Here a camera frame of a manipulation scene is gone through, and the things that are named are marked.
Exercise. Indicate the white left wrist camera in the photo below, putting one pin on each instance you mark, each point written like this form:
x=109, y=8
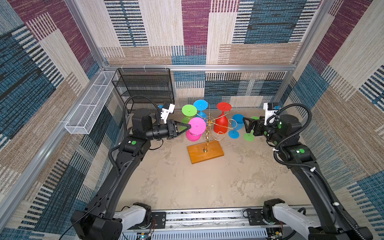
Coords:
x=166, y=110

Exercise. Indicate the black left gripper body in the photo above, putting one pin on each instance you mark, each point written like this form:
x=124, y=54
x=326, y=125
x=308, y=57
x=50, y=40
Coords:
x=170, y=132

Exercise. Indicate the green wine glass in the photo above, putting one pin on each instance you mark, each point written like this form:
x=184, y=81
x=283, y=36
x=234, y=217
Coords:
x=249, y=135
x=189, y=112

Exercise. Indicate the light blue wine glass front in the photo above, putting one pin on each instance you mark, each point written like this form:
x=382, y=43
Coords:
x=237, y=124

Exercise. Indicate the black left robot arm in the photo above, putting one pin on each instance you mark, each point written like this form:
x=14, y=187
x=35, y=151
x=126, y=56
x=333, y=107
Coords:
x=99, y=220

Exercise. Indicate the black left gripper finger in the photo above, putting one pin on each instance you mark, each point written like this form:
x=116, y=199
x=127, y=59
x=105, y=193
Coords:
x=182, y=130
x=182, y=125

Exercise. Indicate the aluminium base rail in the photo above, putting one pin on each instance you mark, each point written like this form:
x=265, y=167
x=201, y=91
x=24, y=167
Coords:
x=223, y=224

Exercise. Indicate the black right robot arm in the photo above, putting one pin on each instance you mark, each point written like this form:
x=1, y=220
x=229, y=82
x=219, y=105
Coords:
x=282, y=127

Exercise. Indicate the red wine glass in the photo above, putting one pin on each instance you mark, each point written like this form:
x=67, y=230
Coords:
x=221, y=122

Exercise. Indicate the green wine glass back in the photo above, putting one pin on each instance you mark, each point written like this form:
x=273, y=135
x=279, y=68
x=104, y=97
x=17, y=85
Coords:
x=189, y=112

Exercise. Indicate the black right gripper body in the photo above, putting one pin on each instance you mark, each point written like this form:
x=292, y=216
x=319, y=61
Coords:
x=260, y=128

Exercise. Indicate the wooden rack base with gold wire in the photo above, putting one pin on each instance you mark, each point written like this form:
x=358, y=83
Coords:
x=210, y=148

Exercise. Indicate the black wire shelf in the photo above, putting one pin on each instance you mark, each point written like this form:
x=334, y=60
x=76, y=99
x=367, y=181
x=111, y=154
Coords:
x=155, y=84

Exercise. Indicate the green wine glass front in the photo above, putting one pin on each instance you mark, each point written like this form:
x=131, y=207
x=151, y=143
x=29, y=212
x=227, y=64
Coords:
x=249, y=135

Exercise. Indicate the white wire basket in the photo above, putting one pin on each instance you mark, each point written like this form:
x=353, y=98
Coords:
x=87, y=112

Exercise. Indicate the pink wine glass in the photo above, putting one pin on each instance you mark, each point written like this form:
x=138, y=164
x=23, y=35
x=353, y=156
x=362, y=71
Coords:
x=198, y=127

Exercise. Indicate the blue wine glass back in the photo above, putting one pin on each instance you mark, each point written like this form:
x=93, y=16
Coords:
x=201, y=105

